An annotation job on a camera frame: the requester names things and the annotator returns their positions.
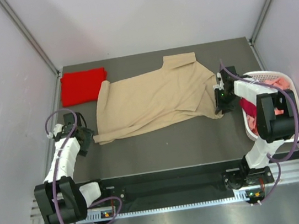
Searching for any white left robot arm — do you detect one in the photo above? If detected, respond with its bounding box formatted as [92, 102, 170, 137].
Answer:
[34, 112, 109, 224]

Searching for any slotted grey cable duct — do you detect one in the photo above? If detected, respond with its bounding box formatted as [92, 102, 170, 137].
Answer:
[41, 186, 265, 224]

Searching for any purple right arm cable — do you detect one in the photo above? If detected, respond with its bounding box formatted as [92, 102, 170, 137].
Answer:
[219, 50, 299, 209]

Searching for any beige t shirt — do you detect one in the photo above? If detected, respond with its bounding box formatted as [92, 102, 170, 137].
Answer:
[94, 52, 223, 145]

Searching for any folded red t shirt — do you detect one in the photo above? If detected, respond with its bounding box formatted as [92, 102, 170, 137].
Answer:
[61, 67, 107, 107]

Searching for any aluminium corner post left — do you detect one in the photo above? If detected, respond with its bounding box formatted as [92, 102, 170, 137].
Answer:
[0, 0, 60, 76]

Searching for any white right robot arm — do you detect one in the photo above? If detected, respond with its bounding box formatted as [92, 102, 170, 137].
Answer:
[213, 65, 299, 185]

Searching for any crimson t shirt in basket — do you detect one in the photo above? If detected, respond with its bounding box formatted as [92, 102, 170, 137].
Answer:
[239, 98, 257, 118]

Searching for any pink t shirt in basket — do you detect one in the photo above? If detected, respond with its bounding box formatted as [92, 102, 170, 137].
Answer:
[243, 77, 290, 137]

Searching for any white plastic laundry basket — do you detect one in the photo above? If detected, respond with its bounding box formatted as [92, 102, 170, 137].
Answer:
[242, 71, 299, 141]

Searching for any aluminium frame rail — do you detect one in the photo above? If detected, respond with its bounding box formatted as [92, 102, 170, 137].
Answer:
[30, 159, 299, 219]

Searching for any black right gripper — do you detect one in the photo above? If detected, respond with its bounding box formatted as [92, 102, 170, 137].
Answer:
[212, 85, 239, 115]

